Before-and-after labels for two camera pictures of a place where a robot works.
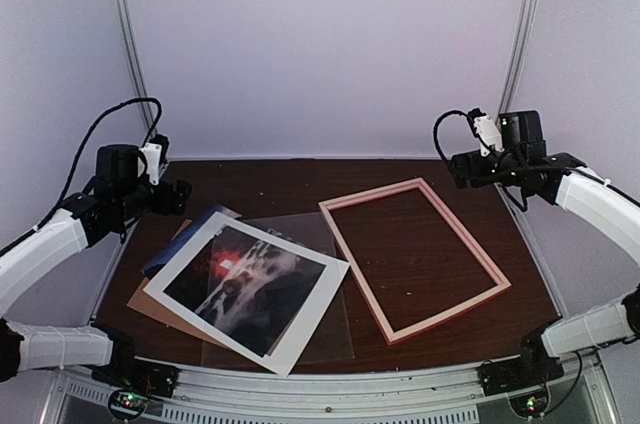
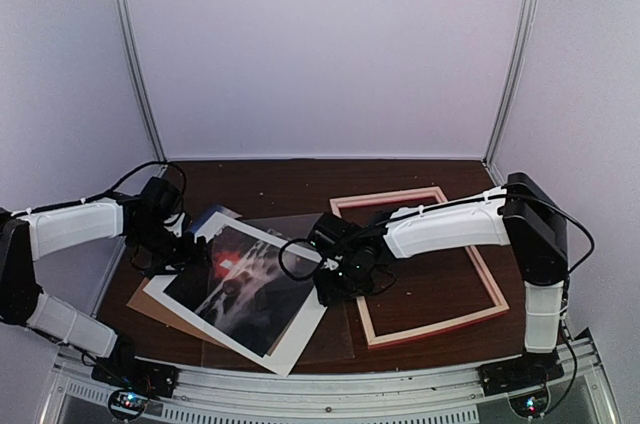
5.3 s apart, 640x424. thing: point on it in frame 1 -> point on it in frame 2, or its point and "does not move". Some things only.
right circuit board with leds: [530, 404] does not move
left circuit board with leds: [126, 404] does not move
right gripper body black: [473, 160] -> [353, 281]
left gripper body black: [134, 203] -> [166, 251]
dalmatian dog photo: [246, 287] does not move
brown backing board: [150, 304] does not move
